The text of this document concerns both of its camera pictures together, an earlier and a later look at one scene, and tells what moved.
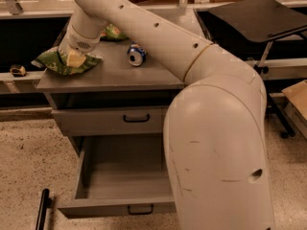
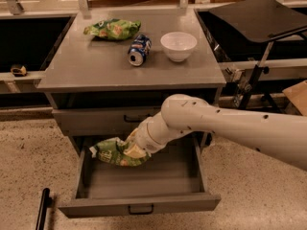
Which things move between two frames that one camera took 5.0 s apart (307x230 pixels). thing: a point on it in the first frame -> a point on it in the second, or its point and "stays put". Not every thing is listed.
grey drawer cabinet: (114, 114) stays put
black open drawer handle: (141, 213) stays put
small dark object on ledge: (17, 71) stays put
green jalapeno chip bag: (53, 63) -> (112, 150)
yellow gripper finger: (75, 58) -> (135, 151)
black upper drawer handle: (136, 121) stays put
